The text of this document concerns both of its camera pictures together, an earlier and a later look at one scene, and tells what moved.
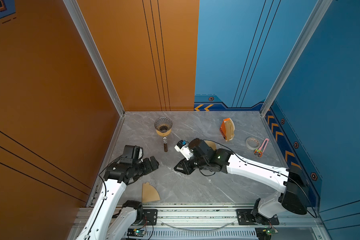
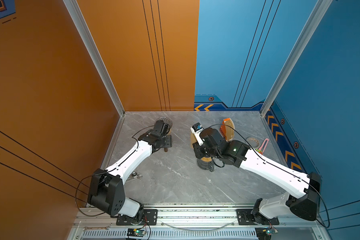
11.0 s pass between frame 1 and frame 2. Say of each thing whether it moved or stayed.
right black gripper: moved
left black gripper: moved
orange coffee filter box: stayed
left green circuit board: stayed
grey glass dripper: stayed
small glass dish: stayed
